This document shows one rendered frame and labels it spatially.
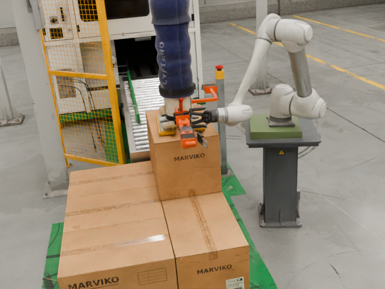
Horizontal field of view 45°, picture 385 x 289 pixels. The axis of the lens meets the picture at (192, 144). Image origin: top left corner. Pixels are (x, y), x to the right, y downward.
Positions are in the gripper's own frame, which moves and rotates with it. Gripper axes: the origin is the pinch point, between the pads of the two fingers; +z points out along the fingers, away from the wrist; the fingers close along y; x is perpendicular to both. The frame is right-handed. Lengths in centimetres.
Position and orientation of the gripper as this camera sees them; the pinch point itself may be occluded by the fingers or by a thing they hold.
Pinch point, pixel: (183, 119)
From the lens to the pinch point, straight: 271.3
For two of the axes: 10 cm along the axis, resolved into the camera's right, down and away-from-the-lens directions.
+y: 0.6, 9.1, 4.0
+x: -1.3, -3.9, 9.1
